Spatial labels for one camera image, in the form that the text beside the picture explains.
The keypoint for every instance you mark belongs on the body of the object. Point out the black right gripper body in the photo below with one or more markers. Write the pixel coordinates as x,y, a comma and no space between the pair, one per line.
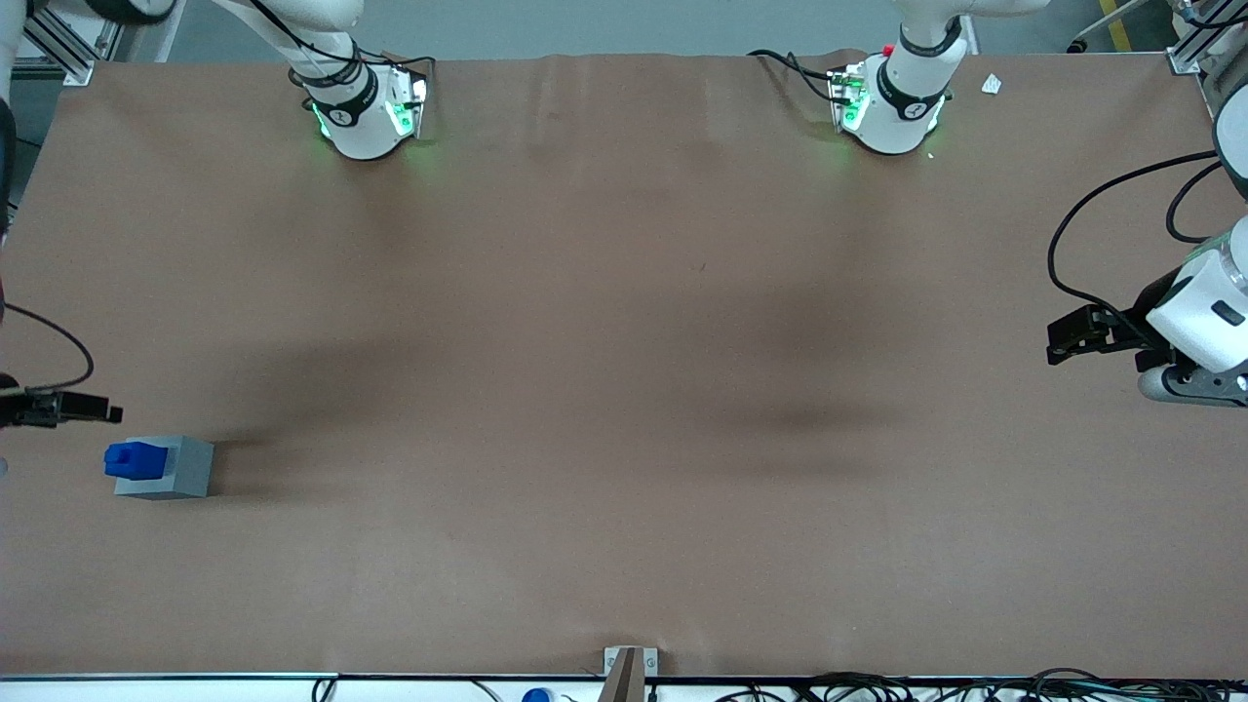
27,408

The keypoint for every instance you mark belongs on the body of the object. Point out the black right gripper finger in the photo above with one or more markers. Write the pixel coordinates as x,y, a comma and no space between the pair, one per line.
83,400
97,415

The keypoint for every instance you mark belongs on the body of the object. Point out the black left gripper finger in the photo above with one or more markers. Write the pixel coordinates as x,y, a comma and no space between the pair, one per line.
1077,349
1077,320

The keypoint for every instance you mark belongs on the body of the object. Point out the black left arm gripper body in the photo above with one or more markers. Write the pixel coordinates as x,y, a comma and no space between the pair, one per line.
1156,297

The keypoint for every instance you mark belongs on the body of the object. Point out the blue plastic block part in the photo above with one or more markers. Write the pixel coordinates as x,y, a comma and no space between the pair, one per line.
136,459

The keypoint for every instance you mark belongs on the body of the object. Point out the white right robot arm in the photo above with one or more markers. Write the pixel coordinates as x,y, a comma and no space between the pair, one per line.
356,127

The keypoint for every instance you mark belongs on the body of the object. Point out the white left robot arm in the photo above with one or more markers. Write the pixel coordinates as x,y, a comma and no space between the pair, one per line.
897,107

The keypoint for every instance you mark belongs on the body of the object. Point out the gray square socket base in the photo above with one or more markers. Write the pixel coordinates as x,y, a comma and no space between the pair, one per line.
192,468

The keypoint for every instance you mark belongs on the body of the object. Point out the white paper scrap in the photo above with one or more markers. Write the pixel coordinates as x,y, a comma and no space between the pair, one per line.
992,84

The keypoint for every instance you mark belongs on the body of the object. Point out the brown table mat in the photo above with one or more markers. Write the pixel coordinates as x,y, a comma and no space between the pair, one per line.
624,390

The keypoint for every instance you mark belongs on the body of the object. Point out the blue round cap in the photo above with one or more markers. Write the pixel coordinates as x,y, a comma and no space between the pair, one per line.
537,695

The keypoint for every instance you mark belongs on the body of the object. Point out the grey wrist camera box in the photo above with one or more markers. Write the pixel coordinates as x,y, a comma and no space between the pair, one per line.
1194,385

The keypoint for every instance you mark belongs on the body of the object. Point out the aluminium frame profile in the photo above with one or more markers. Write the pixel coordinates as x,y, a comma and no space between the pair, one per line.
68,44
1191,44

